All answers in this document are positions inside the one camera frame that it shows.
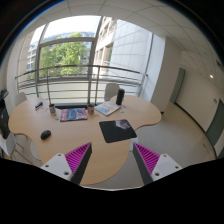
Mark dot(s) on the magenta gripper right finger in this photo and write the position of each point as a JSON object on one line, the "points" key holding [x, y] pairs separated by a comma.
{"points": [[153, 166]]}

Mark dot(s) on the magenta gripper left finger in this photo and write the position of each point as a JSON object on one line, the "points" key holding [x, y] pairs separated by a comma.
{"points": [[70, 166]]}

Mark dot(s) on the black computer mouse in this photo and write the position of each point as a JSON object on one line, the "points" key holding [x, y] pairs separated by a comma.
{"points": [[45, 134]]}

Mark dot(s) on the black mouse pad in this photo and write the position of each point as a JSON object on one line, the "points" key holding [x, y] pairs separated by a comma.
{"points": [[117, 130]]}

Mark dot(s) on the black computer monitor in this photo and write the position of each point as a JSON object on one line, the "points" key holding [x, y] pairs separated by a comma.
{"points": [[4, 116]]}

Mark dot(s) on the red blue magazine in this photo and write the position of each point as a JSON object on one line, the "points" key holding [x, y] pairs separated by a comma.
{"points": [[73, 114]]}

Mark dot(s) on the dark mug left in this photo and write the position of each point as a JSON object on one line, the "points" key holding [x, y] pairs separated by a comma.
{"points": [[52, 108]]}

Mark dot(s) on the white yellow book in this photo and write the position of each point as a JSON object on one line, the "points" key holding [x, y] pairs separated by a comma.
{"points": [[107, 108]]}

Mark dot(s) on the white chair left front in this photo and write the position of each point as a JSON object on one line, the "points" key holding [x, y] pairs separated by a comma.
{"points": [[9, 144]]}

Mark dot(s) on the white chair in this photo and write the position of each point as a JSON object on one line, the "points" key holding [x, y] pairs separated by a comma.
{"points": [[19, 98], [9, 144], [110, 91]]}

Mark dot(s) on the small blue black device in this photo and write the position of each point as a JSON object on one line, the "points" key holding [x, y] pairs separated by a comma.
{"points": [[37, 106]]}

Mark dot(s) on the dark green side door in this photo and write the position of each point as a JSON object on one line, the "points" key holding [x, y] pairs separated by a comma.
{"points": [[217, 125]]}

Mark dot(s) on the metal balcony railing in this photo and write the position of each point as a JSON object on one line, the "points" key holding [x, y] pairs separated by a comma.
{"points": [[78, 83]]}

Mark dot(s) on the black cylindrical bottle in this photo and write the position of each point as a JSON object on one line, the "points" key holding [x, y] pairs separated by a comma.
{"points": [[120, 96]]}

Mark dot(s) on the white chair far side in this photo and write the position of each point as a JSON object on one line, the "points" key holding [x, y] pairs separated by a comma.
{"points": [[110, 91]]}

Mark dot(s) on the white chair left back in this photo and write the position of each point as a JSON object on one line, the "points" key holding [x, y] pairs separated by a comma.
{"points": [[19, 98]]}

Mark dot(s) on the grey green door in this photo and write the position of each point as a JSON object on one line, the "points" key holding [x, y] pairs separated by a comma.
{"points": [[178, 85]]}

